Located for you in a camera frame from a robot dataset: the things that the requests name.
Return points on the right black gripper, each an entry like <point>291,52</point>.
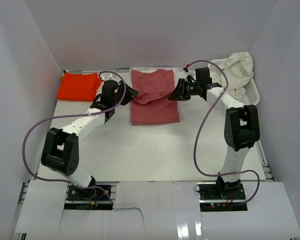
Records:
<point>179,93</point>

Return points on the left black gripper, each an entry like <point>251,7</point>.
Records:
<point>130,94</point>

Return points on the pink t-shirt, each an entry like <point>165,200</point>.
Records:
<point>151,106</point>

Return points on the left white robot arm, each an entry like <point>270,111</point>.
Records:
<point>61,150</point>

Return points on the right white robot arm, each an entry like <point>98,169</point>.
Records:
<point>241,126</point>

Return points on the papers at table back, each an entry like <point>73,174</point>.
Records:
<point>153,69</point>

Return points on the folded orange t-shirt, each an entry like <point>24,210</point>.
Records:
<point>79,87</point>

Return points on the white t-shirt in basket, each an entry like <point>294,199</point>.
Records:
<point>238,68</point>

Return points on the white perforated plastic basket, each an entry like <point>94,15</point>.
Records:
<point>249,97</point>

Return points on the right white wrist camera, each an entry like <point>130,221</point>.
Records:
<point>188,72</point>

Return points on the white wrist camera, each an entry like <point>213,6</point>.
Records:
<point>108,76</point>
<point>188,72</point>

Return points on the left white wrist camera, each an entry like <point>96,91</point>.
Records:
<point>108,76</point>

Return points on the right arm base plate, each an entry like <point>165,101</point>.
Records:
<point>212,200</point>

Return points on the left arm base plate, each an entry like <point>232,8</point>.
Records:
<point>87,200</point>

